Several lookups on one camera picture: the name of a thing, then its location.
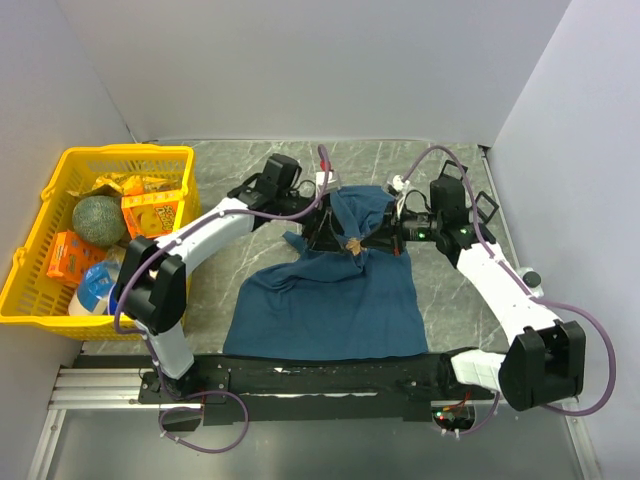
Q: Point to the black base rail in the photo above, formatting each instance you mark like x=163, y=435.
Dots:
x=227, y=389

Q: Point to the blue t-shirt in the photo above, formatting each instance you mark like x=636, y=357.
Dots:
x=328, y=306

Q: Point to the green melon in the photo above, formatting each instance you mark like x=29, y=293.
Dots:
x=99, y=221

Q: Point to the orange snack box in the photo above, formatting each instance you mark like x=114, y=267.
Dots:
x=71, y=257

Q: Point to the orange cracker box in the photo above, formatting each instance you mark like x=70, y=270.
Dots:
x=151, y=215

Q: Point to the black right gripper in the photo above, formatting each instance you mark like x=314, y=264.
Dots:
x=387, y=238

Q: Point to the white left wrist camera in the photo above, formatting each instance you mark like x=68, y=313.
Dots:
x=327, y=182

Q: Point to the yellow snack bag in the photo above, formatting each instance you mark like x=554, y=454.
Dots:
x=118, y=185

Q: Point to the yellow plastic basket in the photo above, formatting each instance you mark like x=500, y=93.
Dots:
x=29, y=296

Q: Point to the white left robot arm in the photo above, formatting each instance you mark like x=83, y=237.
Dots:
x=152, y=285

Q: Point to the white blue bottle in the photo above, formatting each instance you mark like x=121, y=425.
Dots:
x=93, y=296

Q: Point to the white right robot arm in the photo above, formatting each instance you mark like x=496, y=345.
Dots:
x=545, y=361

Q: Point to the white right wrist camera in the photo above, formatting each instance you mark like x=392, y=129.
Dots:
x=397, y=186

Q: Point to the black frame near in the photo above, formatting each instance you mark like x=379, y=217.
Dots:
x=486, y=207

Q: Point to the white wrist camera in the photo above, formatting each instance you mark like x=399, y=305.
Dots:
x=397, y=186
x=327, y=182

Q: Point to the aluminium frame rail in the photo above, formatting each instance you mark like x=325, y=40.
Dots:
x=97, y=429

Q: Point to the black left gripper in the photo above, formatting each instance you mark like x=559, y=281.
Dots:
x=321, y=220

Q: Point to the white webcam device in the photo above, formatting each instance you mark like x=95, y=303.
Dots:
x=532, y=280

